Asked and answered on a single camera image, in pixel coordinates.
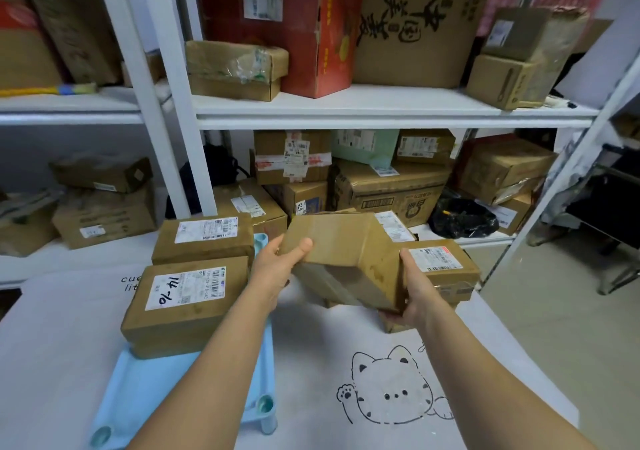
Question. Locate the person's right hand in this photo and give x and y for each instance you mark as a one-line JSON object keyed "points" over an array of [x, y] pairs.
{"points": [[422, 307]]}

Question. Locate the person's left hand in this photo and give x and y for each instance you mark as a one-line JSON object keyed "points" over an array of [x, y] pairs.
{"points": [[270, 280]]}

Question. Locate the person's left thumb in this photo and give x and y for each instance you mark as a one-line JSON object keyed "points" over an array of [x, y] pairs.
{"points": [[298, 255]]}

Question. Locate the person's right thumb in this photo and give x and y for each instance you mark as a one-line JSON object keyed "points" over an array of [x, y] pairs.
{"points": [[409, 271]]}

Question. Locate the plain brown cardboard box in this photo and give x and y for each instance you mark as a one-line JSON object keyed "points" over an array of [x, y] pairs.
{"points": [[345, 255]]}

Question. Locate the person's left forearm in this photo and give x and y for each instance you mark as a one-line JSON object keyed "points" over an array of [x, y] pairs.
{"points": [[205, 379]]}

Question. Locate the person's right forearm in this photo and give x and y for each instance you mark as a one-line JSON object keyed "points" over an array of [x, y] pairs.
{"points": [[490, 389]]}

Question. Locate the brown box with red-edged label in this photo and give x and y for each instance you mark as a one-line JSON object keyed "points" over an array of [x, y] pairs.
{"points": [[450, 270]]}

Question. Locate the brown box with long label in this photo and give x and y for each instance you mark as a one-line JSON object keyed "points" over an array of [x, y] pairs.
{"points": [[395, 225]]}

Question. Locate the brown box with blue sticker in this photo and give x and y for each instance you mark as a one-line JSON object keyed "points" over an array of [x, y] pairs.
{"points": [[297, 197]]}

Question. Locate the brown box with tilted label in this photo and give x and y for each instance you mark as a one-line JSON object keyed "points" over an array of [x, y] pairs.
{"points": [[250, 207]]}

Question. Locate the black plastic bag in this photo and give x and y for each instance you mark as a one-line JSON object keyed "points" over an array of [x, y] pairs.
{"points": [[462, 217]]}

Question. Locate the big brown carton printed panels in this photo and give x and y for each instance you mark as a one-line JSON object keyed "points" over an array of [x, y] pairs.
{"points": [[390, 190]]}

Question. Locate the brown box with white label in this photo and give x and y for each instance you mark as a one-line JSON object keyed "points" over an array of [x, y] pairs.
{"points": [[205, 240]]}

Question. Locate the brown box red-white tape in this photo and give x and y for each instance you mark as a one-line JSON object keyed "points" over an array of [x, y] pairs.
{"points": [[290, 157]]}

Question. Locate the black fabric bag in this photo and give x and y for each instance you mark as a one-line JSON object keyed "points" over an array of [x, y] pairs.
{"points": [[215, 175]]}

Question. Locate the brown box with corner label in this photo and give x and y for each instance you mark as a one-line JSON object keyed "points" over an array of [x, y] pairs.
{"points": [[515, 212]]}

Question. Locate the brown box with handwritten label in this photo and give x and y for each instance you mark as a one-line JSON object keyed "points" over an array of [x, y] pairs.
{"points": [[185, 305]]}

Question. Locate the small brown box wide label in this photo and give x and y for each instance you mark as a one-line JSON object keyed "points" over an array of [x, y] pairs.
{"points": [[425, 146]]}

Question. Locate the pale green box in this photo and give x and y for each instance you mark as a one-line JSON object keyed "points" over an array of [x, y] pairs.
{"points": [[365, 147]]}

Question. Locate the white cloth with cat drawing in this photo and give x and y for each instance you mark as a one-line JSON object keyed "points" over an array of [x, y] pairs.
{"points": [[350, 394]]}

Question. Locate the brown box with torn tape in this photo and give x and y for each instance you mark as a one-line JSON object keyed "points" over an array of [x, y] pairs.
{"points": [[505, 167]]}

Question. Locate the white metal shelf rack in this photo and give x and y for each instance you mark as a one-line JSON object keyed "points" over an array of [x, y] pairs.
{"points": [[350, 107]]}

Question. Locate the brown box with printed text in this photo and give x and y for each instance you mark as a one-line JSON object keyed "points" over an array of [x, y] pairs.
{"points": [[105, 220]]}

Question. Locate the flat brown box clear tape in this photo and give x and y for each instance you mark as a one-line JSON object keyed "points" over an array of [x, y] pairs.
{"points": [[230, 70]]}

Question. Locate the light blue plastic stool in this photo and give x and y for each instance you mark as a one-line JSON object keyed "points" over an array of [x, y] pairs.
{"points": [[150, 389]]}

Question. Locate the small brown box printed side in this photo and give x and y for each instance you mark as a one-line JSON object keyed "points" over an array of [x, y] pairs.
{"points": [[505, 82]]}

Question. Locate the black metal cart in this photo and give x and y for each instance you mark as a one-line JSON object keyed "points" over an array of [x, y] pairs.
{"points": [[610, 205]]}

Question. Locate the dark brown flat box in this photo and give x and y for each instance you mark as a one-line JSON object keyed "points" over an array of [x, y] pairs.
{"points": [[100, 172]]}

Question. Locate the large red cardboard box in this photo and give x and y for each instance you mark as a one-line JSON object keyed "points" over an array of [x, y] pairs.
{"points": [[295, 30]]}

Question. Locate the large brown carton black characters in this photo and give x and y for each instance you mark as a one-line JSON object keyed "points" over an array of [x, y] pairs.
{"points": [[415, 25]]}

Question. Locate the worn brown box small label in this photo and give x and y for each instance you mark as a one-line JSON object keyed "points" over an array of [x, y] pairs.
{"points": [[540, 32]]}

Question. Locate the crumpled brown box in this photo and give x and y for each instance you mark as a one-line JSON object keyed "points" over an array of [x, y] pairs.
{"points": [[25, 225]]}

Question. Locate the yellow foam strip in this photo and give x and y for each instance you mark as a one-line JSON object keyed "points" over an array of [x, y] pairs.
{"points": [[50, 89]]}

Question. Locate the tall brown carton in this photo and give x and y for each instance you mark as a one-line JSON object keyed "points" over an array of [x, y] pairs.
{"points": [[75, 20]]}

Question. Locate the brown carton with red print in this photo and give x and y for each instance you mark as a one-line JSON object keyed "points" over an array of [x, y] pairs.
{"points": [[22, 45]]}

